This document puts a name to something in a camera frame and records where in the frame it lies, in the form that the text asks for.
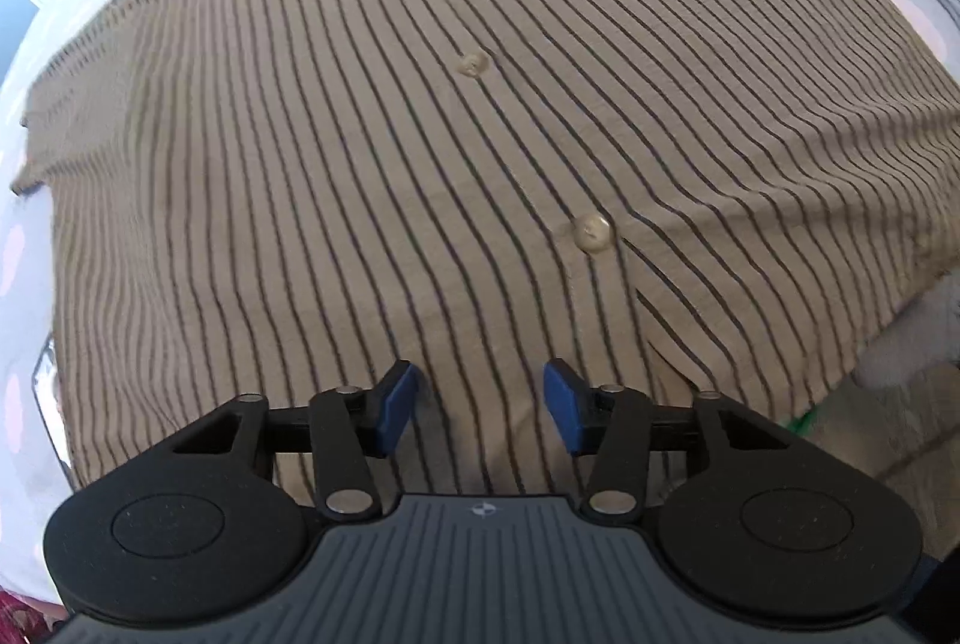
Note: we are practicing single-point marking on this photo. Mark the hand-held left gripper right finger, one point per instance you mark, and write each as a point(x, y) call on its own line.
point(566, 411)

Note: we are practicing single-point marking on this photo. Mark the polka dot bed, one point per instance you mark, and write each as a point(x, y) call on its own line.
point(19, 329)

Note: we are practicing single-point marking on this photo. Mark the tan striped button shirt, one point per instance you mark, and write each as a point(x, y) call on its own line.
point(375, 164)

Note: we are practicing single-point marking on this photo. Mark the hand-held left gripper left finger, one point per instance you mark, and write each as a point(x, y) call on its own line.
point(394, 411)

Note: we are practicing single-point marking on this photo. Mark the dark red floral cloth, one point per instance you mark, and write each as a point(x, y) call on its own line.
point(22, 618)

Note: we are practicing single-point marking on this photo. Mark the small green object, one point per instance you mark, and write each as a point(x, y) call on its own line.
point(801, 420)

